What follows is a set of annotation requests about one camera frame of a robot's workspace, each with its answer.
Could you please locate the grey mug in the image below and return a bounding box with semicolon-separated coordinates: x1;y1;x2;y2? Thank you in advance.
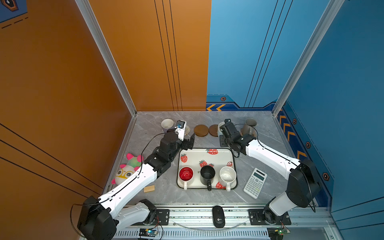
241;118;258;137

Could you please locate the red inside white mug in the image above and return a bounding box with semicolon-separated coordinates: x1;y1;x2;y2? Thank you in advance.
178;167;194;191

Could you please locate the light blue mug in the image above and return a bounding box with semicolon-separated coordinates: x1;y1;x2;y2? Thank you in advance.
217;122;225;136

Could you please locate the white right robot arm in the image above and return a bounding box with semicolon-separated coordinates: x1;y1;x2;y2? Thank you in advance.
220;122;322;225

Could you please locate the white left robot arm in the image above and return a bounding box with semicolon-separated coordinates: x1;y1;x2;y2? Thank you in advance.
74;132;195;240

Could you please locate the plain brown round coaster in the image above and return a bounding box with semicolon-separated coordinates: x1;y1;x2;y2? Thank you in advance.
194;125;209;137

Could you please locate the scratched brown round coaster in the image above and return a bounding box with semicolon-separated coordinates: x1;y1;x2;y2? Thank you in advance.
209;124;219;137

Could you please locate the white strawberry serving tray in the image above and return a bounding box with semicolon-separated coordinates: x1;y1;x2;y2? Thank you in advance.
177;148;237;192

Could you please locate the black mug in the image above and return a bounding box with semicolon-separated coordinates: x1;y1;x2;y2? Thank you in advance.
200;166;216;191

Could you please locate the white scientific calculator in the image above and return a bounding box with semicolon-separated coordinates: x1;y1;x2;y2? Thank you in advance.
243;168;268;199

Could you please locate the white pink plush toy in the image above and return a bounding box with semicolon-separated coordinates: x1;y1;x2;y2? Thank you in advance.
111;154;143;185

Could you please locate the small wooden block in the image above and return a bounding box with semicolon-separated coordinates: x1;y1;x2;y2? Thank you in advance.
143;185;155;193

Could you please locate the black computer mouse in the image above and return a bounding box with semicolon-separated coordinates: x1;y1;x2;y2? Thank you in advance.
212;206;226;229

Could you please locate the green circuit board left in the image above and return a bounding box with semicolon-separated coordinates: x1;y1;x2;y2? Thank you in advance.
139;229;159;239

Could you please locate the circuit board right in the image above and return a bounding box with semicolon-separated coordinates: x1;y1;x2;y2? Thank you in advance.
267;229;291;240

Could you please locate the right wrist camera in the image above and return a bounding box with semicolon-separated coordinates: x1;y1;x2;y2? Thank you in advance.
221;119;238;138

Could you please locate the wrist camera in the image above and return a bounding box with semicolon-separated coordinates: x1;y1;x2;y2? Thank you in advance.
221;119;238;138
175;120;187;141

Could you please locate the multicolour woven rope coaster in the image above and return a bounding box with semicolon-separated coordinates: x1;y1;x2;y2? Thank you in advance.
184;126;191;136

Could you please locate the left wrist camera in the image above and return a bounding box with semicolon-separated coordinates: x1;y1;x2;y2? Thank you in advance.
175;120;187;141

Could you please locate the aluminium front rail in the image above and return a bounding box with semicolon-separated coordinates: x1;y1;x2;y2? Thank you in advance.
114;204;337;232

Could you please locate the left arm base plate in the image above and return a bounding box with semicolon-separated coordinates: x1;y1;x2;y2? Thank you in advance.
134;209;170;226

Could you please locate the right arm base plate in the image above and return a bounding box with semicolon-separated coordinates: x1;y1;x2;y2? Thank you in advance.
248;209;292;226

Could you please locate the aluminium corner post right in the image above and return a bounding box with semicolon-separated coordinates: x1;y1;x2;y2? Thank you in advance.
272;0;345;117

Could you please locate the aluminium corner post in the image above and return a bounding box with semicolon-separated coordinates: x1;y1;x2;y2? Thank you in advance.
75;0;137;117
272;0;345;117

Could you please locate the aluminium corner post left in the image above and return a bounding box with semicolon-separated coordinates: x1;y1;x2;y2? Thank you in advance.
75;0;137;117

